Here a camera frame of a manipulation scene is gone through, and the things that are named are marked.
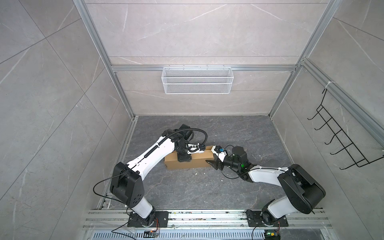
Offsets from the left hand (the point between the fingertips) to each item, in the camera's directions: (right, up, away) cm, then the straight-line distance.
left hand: (187, 151), depth 83 cm
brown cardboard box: (-8, -5, -5) cm, 11 cm away
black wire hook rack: (+72, 0, -23) cm, 75 cm away
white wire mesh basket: (+6, +46, +18) cm, 50 cm away
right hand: (+13, -2, +3) cm, 13 cm away
